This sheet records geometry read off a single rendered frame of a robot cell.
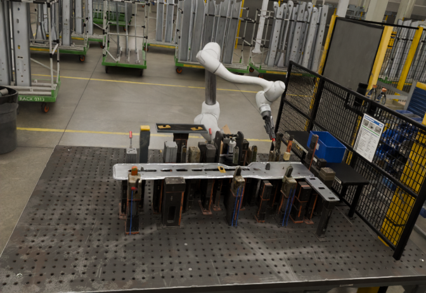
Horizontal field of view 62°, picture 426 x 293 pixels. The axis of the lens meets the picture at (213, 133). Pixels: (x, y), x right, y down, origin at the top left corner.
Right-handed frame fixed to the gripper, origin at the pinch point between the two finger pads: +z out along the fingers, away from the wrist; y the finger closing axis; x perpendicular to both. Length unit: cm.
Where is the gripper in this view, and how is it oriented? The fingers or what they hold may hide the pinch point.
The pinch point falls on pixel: (272, 135)
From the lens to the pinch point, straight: 274.5
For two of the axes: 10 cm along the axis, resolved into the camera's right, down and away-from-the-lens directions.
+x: 9.6, 0.2, 2.9
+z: 1.4, 8.4, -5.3
